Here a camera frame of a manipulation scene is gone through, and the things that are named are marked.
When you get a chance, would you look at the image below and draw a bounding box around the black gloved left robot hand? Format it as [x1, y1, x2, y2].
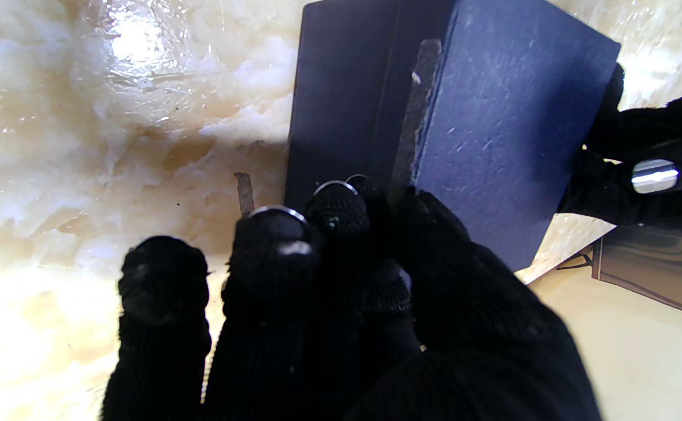
[557, 63, 682, 241]

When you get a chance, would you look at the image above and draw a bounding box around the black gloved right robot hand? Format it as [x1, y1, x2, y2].
[101, 175, 602, 421]

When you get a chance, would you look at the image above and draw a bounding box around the black gift box lid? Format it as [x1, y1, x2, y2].
[388, 0, 621, 271]

